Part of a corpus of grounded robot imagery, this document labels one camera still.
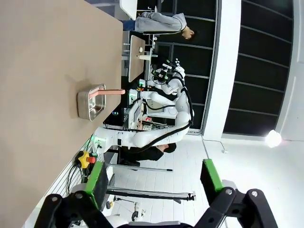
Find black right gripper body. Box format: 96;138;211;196
153;67;171;84

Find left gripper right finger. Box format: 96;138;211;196
194;159;278;228

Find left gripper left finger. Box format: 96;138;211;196
34;161;112;228

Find brown background table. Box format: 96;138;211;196
128;35;146;83

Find yellow emergency stop button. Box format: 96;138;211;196
75;151;96;170

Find computer monitor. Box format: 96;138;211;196
123;104;145;130

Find person in grey hoodie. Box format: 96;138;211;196
120;11;199;41

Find grey metal pole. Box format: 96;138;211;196
111;163;174;172

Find black tripod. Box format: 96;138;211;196
106;186;198;204

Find seated person in black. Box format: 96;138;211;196
118;142;178;167

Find bright round lamp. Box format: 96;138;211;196
265;129;283;148

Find white background table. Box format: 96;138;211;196
119;0;139;20

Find rectangular metal tin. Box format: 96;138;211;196
76;83;107;122

